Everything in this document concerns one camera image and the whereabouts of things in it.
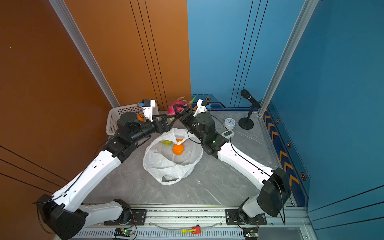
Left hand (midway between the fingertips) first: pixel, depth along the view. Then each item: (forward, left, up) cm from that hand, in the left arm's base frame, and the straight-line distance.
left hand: (172, 115), depth 66 cm
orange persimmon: (+3, +1, -34) cm, 34 cm away
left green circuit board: (-40, +23, -40) cm, 61 cm away
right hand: (+3, -1, +1) cm, 3 cm away
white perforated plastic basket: (+31, +51, -32) cm, 67 cm away
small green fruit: (+9, +9, -35) cm, 37 cm away
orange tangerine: (+1, -1, -20) cm, 20 cm away
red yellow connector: (-39, -11, -36) cm, 54 cm away
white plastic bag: (0, +6, -39) cm, 39 cm away
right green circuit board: (-40, -37, -39) cm, 67 cm away
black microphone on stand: (+27, -49, -35) cm, 65 cm away
